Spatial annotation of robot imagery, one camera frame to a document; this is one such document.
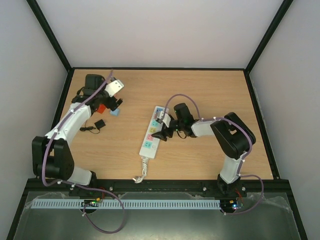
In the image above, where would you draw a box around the red cube adapter plug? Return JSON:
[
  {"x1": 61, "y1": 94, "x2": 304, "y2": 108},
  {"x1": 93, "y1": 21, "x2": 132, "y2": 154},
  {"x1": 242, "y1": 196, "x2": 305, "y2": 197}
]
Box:
[{"x1": 96, "y1": 104, "x2": 106, "y2": 114}]

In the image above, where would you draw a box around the white power strip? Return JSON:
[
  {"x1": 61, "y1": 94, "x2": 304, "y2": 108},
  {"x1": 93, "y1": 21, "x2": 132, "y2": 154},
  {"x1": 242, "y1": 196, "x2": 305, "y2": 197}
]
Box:
[{"x1": 138, "y1": 105, "x2": 166, "y2": 159}]

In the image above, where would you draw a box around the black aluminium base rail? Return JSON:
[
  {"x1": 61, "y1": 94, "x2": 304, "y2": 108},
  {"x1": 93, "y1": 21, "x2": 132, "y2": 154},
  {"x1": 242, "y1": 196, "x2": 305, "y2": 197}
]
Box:
[{"x1": 23, "y1": 178, "x2": 292, "y2": 198}]

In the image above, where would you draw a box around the black usb plug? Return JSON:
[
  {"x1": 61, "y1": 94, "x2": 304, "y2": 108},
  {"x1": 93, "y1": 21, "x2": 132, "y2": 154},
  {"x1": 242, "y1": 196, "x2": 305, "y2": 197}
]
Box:
[{"x1": 79, "y1": 119, "x2": 106, "y2": 135}]

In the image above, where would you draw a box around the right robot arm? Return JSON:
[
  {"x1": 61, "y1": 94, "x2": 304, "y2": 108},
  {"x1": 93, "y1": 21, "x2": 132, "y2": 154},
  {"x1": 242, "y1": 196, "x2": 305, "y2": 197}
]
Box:
[{"x1": 151, "y1": 103, "x2": 256, "y2": 196}]

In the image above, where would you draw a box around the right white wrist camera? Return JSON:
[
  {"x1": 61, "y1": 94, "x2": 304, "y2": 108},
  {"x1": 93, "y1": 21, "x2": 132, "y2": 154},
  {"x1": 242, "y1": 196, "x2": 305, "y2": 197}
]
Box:
[{"x1": 156, "y1": 110, "x2": 172, "y2": 128}]

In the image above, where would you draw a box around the white power strip cord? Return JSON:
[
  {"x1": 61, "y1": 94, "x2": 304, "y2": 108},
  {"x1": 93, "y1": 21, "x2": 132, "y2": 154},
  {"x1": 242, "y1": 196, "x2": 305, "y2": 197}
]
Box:
[{"x1": 132, "y1": 156, "x2": 150, "y2": 184}]

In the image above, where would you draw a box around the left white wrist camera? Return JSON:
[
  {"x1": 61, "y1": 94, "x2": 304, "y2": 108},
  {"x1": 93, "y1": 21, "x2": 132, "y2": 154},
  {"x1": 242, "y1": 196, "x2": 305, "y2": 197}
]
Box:
[{"x1": 104, "y1": 78, "x2": 124, "y2": 97}]

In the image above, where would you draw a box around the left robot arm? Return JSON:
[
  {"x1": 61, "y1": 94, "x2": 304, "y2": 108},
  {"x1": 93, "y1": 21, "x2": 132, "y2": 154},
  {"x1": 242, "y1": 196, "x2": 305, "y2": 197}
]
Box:
[{"x1": 31, "y1": 73, "x2": 124, "y2": 187}]

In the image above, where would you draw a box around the light blue cable duct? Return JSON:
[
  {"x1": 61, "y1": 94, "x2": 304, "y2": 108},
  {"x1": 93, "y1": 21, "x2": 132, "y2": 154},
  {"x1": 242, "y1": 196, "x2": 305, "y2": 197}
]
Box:
[{"x1": 30, "y1": 199, "x2": 221, "y2": 210}]

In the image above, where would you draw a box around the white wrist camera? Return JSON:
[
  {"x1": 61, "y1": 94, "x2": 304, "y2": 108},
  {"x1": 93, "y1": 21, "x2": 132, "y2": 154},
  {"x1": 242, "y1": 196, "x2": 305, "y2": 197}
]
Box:
[
  {"x1": 156, "y1": 110, "x2": 172, "y2": 128},
  {"x1": 104, "y1": 78, "x2": 124, "y2": 97}
]

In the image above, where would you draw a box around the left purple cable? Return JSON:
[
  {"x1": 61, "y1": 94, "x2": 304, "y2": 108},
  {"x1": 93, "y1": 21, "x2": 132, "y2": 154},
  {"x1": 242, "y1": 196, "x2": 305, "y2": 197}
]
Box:
[{"x1": 41, "y1": 69, "x2": 126, "y2": 234}]

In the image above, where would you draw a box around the blue plug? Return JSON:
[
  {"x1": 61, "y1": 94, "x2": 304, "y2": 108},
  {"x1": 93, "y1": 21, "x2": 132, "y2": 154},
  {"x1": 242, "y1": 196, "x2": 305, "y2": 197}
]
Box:
[{"x1": 109, "y1": 108, "x2": 120, "y2": 117}]

